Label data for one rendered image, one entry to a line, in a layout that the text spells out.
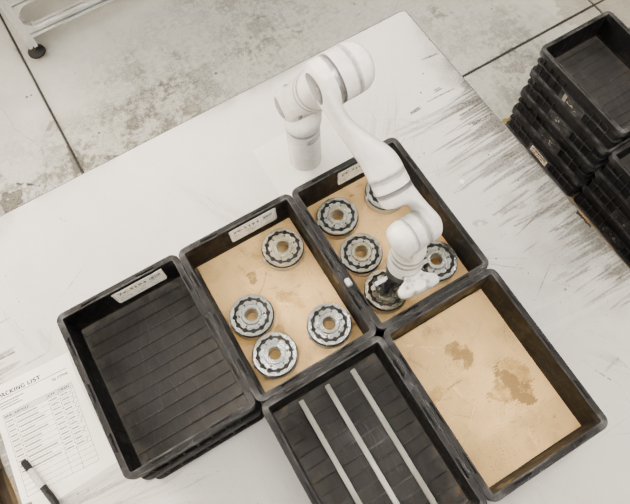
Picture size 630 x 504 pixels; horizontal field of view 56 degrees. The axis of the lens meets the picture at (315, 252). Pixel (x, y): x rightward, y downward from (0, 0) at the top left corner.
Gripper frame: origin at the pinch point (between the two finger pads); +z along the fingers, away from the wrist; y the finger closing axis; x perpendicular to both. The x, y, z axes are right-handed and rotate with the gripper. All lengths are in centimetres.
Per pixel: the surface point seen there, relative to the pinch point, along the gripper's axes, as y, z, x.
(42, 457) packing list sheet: 94, 15, -1
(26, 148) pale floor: 96, 85, -145
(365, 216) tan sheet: -1.6, 2.5, -20.0
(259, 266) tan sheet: 27.8, 2.5, -19.0
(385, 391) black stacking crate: 13.5, 2.8, 20.7
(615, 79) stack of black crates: -110, 36, -43
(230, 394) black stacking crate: 45.6, 2.8, 6.6
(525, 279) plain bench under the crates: -34.7, 15.6, 9.0
